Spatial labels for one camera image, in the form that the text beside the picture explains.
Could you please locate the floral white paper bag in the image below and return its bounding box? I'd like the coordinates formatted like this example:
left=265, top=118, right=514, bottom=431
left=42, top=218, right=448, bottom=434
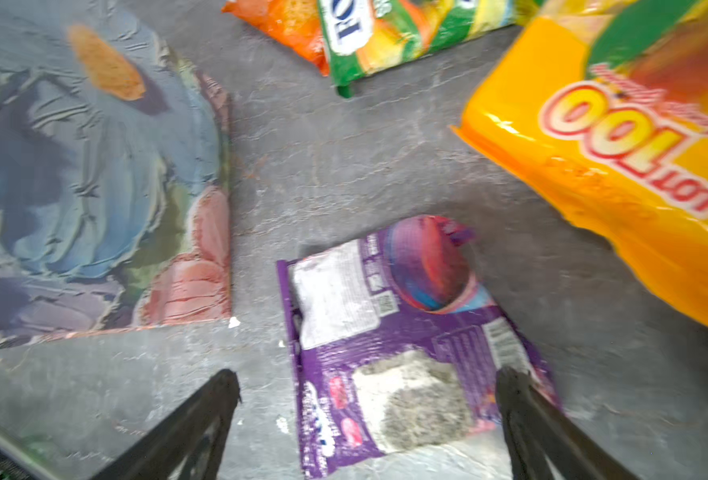
left=0, top=1, right=231, bottom=349

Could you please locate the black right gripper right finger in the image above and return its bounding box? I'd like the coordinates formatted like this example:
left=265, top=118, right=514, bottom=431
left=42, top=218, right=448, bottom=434
left=496, top=367, right=636, bottom=480

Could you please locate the purple Fox's berries bag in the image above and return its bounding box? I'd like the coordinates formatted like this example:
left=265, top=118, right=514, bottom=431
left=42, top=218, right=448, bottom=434
left=276, top=215, right=558, bottom=479

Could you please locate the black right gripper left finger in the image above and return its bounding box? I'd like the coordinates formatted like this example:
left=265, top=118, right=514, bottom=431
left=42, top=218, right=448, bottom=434
left=94, top=369, right=241, bottom=479

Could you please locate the yellow mango Lot100 bag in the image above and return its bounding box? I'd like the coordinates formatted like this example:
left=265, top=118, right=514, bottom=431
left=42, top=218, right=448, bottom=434
left=458, top=1, right=708, bottom=328

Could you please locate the orange snack packet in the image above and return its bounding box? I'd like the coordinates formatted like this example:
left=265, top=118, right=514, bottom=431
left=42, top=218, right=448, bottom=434
left=221, top=0, right=329, bottom=77

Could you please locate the green yellow Fox's candy bag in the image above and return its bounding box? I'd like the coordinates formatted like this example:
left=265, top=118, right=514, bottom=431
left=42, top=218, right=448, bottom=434
left=318, top=0, right=543, bottom=98

